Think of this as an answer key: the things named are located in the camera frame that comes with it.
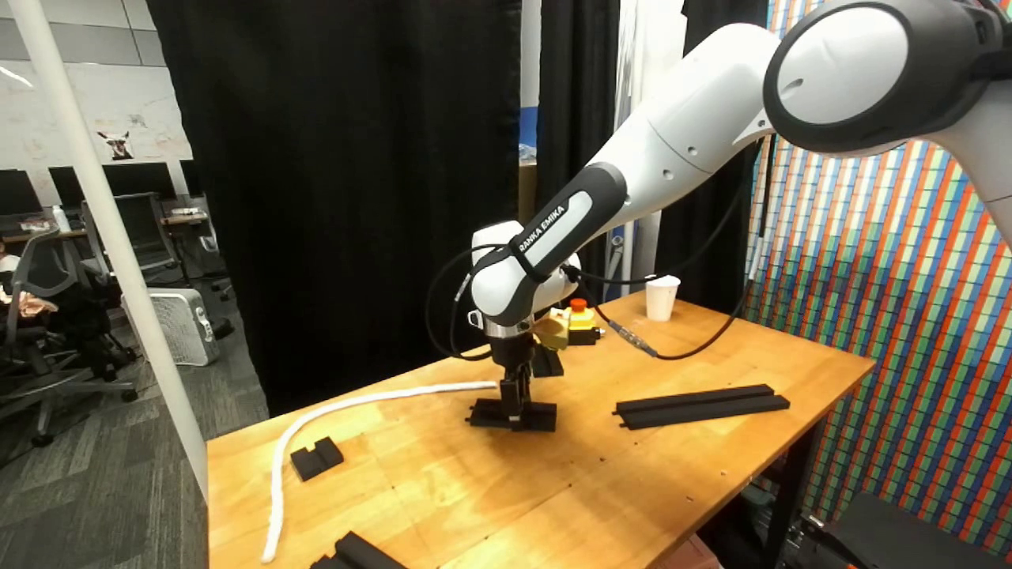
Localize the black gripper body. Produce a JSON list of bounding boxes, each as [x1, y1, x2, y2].
[[487, 329, 543, 381]]

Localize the wide black grooved track piece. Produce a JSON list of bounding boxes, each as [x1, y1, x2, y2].
[[677, 380, 794, 422]]

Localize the yellow emergency stop button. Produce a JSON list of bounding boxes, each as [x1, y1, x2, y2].
[[560, 294, 608, 348]]

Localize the white paper cup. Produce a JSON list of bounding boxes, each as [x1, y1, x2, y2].
[[642, 271, 682, 327]]

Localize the small black notched block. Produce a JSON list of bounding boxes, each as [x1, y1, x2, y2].
[[289, 434, 348, 484]]

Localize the narrow black curtain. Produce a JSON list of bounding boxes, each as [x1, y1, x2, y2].
[[531, 0, 626, 310], [661, 0, 774, 319]]

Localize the narrow black grooved track piece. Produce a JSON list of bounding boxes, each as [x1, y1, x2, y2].
[[306, 528, 412, 569]]

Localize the wide black curtain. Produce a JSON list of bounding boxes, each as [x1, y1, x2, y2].
[[142, 0, 529, 418]]

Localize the black table leg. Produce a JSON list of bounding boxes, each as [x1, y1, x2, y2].
[[768, 422, 832, 569]]

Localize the white computer tower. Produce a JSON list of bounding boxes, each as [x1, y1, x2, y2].
[[147, 284, 221, 369]]

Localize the multicoloured woven cloth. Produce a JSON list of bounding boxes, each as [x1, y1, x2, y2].
[[741, 137, 1012, 563]]

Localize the black stool seat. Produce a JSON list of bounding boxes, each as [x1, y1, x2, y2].
[[802, 490, 1012, 569]]

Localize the white slanted pole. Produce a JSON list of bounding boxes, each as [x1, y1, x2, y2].
[[0, 0, 213, 499]]

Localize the black office chair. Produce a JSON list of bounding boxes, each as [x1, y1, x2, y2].
[[0, 225, 142, 450]]

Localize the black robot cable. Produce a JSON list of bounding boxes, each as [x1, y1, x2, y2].
[[582, 193, 753, 364]]

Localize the drone picture on wall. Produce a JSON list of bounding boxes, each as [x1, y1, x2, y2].
[[95, 125, 136, 164]]

